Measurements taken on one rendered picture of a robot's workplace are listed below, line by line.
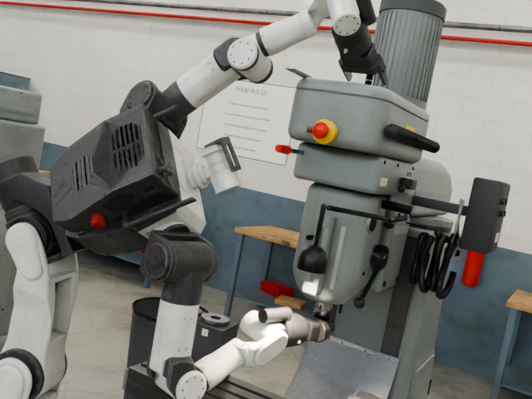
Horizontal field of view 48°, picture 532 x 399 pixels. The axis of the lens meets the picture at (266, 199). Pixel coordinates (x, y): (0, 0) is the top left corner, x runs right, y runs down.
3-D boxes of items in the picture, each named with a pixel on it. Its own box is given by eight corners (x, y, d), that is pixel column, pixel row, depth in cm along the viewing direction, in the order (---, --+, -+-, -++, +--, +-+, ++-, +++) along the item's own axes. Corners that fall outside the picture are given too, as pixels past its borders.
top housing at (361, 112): (374, 153, 140) (389, 85, 139) (277, 135, 152) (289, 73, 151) (423, 165, 182) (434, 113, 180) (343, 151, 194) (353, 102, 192)
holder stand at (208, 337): (212, 389, 183) (224, 327, 182) (151, 367, 191) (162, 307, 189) (229, 378, 195) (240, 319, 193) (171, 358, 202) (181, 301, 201)
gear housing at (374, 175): (375, 195, 150) (383, 156, 149) (290, 176, 161) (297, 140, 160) (410, 197, 179) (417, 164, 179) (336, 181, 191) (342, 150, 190)
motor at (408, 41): (416, 107, 173) (439, -5, 170) (351, 98, 182) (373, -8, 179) (431, 116, 191) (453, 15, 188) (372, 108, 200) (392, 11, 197)
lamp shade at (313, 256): (296, 269, 145) (301, 245, 145) (297, 264, 152) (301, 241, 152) (325, 275, 145) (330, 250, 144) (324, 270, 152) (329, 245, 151)
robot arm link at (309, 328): (333, 318, 163) (306, 321, 154) (327, 351, 164) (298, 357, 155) (299, 303, 172) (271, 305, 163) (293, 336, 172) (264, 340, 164)
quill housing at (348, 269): (347, 313, 157) (372, 194, 154) (279, 292, 166) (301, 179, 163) (371, 303, 173) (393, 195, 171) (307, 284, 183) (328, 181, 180)
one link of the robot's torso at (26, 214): (-7, 222, 149) (33, 204, 147) (24, 217, 162) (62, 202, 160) (12, 271, 149) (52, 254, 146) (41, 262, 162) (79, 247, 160)
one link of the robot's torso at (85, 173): (30, 254, 128) (178, 194, 121) (26, 131, 145) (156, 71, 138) (108, 294, 153) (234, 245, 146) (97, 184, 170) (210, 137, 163)
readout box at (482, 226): (491, 256, 168) (507, 182, 166) (457, 248, 172) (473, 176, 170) (499, 251, 185) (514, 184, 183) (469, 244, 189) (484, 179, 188)
